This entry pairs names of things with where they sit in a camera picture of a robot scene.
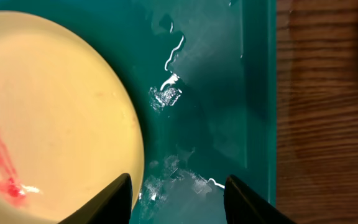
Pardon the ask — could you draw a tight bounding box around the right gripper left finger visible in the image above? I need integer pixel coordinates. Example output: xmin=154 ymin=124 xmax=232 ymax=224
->
xmin=58 ymin=173 xmax=132 ymax=224

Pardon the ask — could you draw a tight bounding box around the blue plastic tray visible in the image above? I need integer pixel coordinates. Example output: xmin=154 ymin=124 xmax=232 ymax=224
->
xmin=0 ymin=0 xmax=277 ymax=223

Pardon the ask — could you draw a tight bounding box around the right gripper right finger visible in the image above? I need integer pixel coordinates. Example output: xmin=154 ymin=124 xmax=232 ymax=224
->
xmin=224 ymin=175 xmax=295 ymax=224

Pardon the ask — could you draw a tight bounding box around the yellow-green plate at back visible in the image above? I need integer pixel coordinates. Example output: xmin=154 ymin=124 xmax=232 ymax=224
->
xmin=0 ymin=11 xmax=145 ymax=223

